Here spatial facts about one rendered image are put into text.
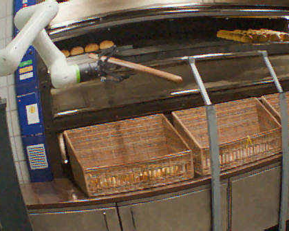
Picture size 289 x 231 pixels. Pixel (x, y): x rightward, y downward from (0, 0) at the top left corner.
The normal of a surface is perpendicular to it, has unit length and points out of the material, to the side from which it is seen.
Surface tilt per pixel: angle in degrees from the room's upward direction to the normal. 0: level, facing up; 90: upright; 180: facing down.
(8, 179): 90
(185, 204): 90
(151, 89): 70
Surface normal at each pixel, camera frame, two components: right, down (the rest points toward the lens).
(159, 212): 0.23, 0.13
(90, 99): 0.18, -0.22
